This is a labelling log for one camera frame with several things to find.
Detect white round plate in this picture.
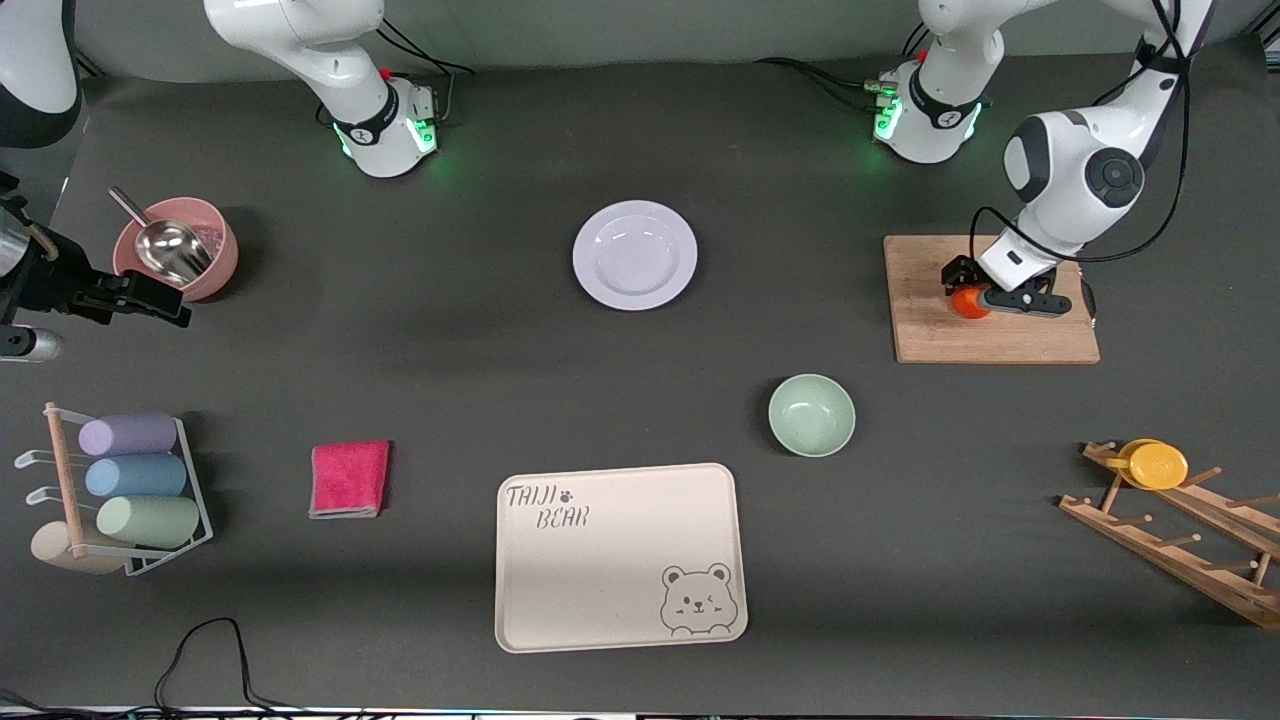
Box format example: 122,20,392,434
572,200,699,312

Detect metal scoop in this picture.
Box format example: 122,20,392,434
108,186,214,288

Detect wooden cutting board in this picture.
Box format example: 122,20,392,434
883,235,1102,365

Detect pink bowl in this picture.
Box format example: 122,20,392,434
112,196,240,303

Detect purple cup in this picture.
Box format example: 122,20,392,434
78,412,179,458

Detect blue cup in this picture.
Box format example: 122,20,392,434
84,454,188,499

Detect light green bowl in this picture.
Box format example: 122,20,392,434
768,373,857,459

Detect green cup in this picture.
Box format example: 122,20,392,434
96,495,201,549

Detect beige cup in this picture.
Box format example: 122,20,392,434
30,521,126,576

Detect pink folded cloth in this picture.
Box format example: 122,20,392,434
308,440,392,520

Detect yellow mug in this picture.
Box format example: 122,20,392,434
1105,438,1190,491

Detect wooden mug rack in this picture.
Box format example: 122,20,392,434
1058,441,1280,631

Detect beige bear print tray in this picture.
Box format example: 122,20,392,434
494,462,749,655

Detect white wire cup rack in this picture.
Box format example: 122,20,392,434
14,402,214,578

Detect black left base cable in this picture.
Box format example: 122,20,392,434
753,25,936,116

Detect black base cable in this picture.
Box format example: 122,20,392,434
318,15,477,131
753,25,936,116

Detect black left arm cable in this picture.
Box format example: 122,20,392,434
968,0,1216,269

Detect black loose table cable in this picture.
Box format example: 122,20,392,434
0,617,301,720

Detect black right base cable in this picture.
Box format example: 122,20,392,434
318,15,477,131

